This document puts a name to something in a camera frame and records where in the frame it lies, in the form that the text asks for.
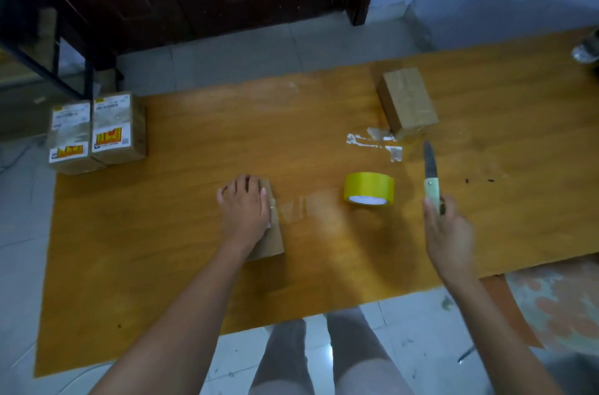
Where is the person's right forearm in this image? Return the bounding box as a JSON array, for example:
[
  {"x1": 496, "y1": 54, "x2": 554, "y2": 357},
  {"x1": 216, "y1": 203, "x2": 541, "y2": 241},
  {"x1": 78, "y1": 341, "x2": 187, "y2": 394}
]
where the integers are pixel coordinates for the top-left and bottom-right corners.
[{"x1": 440, "y1": 267, "x2": 564, "y2": 395}]

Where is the patterned floor mat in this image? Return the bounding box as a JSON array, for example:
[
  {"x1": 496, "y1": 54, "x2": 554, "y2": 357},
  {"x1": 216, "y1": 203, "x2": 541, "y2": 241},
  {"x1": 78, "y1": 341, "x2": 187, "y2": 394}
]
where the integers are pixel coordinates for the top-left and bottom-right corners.
[{"x1": 504, "y1": 253, "x2": 599, "y2": 359}]

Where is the person's left forearm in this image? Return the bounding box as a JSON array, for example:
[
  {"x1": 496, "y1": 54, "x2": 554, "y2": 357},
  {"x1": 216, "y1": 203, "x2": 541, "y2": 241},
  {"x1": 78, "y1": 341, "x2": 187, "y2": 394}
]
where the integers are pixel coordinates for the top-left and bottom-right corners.
[{"x1": 89, "y1": 243, "x2": 257, "y2": 395}]

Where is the pale green handled knife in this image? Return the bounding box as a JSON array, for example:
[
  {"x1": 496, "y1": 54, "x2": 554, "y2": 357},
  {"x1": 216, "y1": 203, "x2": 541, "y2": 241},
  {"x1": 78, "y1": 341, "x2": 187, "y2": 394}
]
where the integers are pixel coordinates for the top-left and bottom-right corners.
[{"x1": 423, "y1": 140, "x2": 446, "y2": 217}]

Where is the person's leg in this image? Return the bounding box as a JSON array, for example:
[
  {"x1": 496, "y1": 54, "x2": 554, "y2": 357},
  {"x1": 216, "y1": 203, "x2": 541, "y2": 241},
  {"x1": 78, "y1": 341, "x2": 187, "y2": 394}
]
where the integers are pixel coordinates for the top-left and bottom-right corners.
[
  {"x1": 248, "y1": 318, "x2": 315, "y2": 395},
  {"x1": 326, "y1": 308, "x2": 415, "y2": 395}
]

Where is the clear tape strip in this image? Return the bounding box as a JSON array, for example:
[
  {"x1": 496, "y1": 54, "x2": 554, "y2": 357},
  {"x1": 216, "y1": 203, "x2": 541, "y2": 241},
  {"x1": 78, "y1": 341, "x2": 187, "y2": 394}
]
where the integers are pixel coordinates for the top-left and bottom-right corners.
[{"x1": 276, "y1": 193, "x2": 348, "y2": 223}]

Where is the person's right leg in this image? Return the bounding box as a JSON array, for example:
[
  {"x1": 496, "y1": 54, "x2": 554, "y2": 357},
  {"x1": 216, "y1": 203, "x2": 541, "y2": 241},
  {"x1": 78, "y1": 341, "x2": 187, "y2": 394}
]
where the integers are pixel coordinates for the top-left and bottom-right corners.
[{"x1": 326, "y1": 308, "x2": 415, "y2": 395}]

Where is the cardboard box with printed label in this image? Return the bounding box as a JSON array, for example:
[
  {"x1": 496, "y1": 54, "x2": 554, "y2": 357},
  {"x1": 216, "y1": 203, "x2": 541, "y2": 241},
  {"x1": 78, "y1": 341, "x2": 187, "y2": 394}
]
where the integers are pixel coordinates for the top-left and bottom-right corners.
[
  {"x1": 91, "y1": 92, "x2": 148, "y2": 165},
  {"x1": 48, "y1": 101, "x2": 107, "y2": 176}
]

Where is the taped brown cardboard box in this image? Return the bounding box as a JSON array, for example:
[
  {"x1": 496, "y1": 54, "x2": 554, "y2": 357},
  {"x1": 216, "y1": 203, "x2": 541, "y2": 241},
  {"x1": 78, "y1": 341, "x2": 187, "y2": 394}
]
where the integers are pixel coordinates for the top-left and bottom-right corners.
[{"x1": 377, "y1": 67, "x2": 441, "y2": 137}]

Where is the person's right hand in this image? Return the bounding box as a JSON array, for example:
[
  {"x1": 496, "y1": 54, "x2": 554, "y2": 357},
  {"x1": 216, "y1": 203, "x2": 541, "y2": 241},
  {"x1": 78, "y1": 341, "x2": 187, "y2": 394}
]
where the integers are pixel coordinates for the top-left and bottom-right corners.
[{"x1": 422, "y1": 194, "x2": 476, "y2": 281}]

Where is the black metal frame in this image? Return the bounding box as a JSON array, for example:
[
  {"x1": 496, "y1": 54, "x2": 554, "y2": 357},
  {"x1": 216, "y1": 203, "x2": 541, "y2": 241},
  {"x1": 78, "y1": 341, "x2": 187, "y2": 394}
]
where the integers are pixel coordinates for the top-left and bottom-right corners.
[{"x1": 0, "y1": 0, "x2": 123, "y2": 102}]

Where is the person's left hand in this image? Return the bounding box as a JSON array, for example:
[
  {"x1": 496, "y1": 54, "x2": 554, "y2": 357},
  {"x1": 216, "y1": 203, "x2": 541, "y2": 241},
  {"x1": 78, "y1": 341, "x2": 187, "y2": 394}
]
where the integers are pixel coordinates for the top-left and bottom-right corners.
[{"x1": 216, "y1": 174, "x2": 273, "y2": 254}]

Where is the person's left leg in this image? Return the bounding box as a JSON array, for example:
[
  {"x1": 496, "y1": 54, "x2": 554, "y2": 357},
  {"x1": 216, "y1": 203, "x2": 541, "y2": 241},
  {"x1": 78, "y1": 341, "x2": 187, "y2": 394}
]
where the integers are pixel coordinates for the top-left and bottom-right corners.
[{"x1": 248, "y1": 318, "x2": 315, "y2": 395}]

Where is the white tape residue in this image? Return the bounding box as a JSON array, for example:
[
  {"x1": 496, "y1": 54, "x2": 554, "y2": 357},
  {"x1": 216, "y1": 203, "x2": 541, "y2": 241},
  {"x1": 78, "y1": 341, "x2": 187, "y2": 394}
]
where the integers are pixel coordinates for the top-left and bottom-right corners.
[{"x1": 346, "y1": 127, "x2": 404, "y2": 163}]

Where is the small plain cardboard box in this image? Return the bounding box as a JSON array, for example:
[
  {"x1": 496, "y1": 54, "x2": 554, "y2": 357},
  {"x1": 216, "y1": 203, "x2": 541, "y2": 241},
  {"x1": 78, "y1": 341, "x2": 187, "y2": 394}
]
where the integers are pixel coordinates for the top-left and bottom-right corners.
[{"x1": 247, "y1": 179, "x2": 285, "y2": 263}]

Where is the yellow packing tape roll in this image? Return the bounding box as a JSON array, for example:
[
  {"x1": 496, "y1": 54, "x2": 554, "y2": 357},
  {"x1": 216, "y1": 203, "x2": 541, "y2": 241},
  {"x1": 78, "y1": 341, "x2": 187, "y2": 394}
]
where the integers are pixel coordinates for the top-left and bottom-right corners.
[{"x1": 344, "y1": 171, "x2": 395, "y2": 207}]

